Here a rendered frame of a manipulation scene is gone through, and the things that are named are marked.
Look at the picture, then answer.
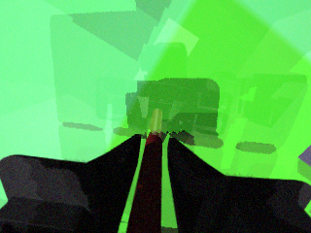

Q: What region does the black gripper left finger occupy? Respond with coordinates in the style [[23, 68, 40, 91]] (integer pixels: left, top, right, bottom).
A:
[[0, 134, 141, 233]]

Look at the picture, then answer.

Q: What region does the dark red peg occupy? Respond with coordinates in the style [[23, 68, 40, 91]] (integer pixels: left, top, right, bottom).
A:
[[125, 135, 162, 233]]

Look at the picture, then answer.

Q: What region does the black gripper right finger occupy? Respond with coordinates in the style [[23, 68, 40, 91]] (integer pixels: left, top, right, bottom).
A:
[[167, 138, 311, 233]]

